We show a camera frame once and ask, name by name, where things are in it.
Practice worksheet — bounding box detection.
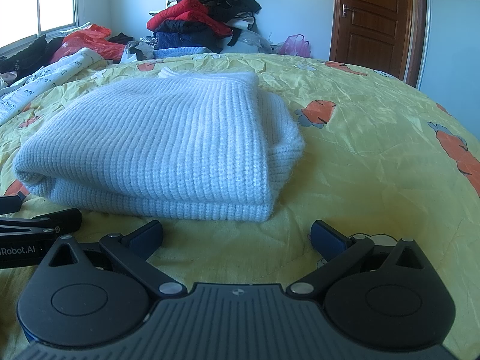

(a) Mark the yellow printed bedsheet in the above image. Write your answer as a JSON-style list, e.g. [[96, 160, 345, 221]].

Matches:
[[0, 52, 480, 360]]

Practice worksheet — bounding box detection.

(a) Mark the white plastic bag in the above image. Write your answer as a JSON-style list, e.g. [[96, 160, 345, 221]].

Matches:
[[120, 43, 139, 62]]

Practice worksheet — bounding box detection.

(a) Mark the white knit sweater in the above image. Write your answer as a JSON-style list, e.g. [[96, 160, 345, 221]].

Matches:
[[12, 67, 305, 223]]

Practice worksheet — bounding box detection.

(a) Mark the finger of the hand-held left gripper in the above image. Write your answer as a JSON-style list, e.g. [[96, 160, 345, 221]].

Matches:
[[0, 195, 22, 214], [0, 208, 82, 236]]

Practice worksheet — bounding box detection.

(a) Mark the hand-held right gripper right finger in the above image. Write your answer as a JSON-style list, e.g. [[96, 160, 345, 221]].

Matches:
[[286, 220, 436, 301]]

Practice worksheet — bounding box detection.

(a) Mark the white printed quilt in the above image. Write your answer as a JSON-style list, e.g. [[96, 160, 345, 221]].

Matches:
[[0, 47, 104, 124]]

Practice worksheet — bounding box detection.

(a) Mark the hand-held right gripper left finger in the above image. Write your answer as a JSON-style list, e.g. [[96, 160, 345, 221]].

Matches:
[[37, 219, 187, 301]]

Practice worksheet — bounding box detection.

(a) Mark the pink plastic bag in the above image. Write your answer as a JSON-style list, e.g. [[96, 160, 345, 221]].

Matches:
[[278, 34, 312, 59]]

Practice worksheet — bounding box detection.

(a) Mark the dark navy jacket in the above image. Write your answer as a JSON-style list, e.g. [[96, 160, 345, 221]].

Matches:
[[153, 20, 237, 51]]

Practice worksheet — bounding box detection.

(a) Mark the red jacket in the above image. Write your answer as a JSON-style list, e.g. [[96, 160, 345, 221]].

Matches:
[[147, 0, 233, 36]]

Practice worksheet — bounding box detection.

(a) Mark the red plastic bag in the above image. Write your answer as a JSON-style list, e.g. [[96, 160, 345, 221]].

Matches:
[[50, 24, 126, 64]]

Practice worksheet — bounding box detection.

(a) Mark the light blue knit cloth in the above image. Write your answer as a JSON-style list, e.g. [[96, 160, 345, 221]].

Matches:
[[154, 46, 211, 59]]

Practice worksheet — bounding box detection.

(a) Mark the brown wooden door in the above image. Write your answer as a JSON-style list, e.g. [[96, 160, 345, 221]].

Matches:
[[329, 0, 428, 89]]

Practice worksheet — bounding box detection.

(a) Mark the grey cloth bundle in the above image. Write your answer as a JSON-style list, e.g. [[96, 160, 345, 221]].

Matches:
[[221, 30, 272, 55]]

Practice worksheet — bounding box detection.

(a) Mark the window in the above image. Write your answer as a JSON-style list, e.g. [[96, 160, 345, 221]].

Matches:
[[0, 0, 77, 47]]

